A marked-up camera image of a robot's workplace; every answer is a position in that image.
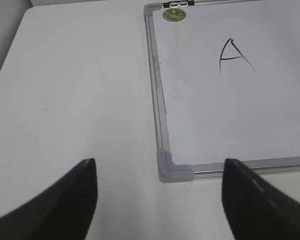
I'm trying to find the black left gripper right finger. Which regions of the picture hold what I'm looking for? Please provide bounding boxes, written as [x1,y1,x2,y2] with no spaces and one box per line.
[221,158,300,240]

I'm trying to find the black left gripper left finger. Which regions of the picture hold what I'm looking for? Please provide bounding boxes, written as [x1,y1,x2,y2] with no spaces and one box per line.
[0,158,98,240]

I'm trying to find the round green sticker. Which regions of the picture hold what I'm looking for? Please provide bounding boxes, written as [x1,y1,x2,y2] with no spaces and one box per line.
[162,8,187,22]

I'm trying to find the white board with aluminium frame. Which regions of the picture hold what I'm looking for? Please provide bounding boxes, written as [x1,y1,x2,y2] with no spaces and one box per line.
[143,0,300,183]

